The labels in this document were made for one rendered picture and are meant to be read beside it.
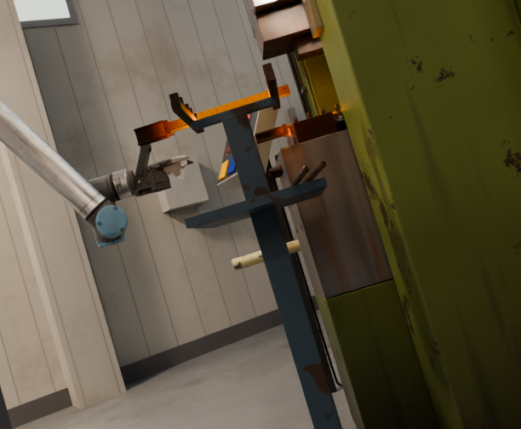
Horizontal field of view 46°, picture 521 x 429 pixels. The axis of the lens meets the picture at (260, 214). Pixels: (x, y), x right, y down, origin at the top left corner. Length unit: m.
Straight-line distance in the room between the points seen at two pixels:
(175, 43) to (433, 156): 3.69
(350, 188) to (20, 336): 2.95
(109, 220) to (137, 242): 2.65
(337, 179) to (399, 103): 0.33
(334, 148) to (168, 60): 3.29
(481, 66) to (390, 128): 0.27
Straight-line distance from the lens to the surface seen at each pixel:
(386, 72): 1.56
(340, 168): 1.76
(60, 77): 4.65
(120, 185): 1.97
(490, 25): 1.66
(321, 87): 2.22
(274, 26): 1.99
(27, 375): 4.30
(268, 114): 2.44
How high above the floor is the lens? 0.68
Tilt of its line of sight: 2 degrees up
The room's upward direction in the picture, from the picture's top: 17 degrees counter-clockwise
